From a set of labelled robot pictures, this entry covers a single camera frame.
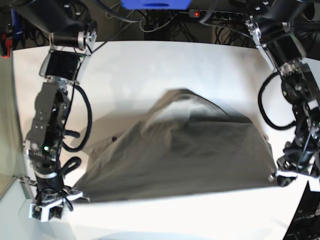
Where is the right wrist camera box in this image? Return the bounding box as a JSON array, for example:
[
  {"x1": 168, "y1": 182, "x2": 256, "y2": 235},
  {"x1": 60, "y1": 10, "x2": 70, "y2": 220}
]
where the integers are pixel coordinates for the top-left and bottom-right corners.
[{"x1": 28, "y1": 203, "x2": 50, "y2": 223}]

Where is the red and blue clamp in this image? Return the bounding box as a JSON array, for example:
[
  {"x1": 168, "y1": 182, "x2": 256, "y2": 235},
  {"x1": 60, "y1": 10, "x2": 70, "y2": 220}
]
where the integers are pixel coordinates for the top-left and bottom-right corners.
[{"x1": 0, "y1": 4, "x2": 19, "y2": 58}]

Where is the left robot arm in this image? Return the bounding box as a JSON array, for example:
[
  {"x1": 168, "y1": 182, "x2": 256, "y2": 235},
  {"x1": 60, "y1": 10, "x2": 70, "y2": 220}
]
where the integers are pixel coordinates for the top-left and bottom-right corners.
[{"x1": 245, "y1": 0, "x2": 320, "y2": 192}]

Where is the blue box overhead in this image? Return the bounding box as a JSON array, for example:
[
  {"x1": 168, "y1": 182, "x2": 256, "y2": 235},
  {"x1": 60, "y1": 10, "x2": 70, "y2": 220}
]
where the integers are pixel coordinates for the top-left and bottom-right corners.
[{"x1": 120, "y1": 0, "x2": 191, "y2": 10}]

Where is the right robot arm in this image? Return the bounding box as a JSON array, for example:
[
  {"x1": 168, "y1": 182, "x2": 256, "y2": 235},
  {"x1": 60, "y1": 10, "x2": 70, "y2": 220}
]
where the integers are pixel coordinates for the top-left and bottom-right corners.
[{"x1": 10, "y1": 0, "x2": 98, "y2": 222}]

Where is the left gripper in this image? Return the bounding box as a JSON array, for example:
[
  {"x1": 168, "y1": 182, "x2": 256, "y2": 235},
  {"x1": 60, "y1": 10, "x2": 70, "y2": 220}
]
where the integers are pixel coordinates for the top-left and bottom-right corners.
[{"x1": 268, "y1": 141, "x2": 320, "y2": 188}]

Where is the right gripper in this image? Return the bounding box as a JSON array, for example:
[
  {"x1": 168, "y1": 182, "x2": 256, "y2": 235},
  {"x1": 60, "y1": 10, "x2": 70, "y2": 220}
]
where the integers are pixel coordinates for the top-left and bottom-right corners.
[{"x1": 18, "y1": 172, "x2": 85, "y2": 222}]

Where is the grey t-shirt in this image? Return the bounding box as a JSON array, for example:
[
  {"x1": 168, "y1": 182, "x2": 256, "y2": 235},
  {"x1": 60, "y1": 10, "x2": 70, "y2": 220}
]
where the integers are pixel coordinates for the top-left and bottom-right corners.
[{"x1": 75, "y1": 89, "x2": 276, "y2": 203}]

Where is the black power strip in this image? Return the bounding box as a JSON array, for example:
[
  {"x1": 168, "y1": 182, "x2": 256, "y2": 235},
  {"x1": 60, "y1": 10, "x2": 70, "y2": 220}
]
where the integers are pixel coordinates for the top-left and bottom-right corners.
[{"x1": 188, "y1": 9, "x2": 245, "y2": 21}]

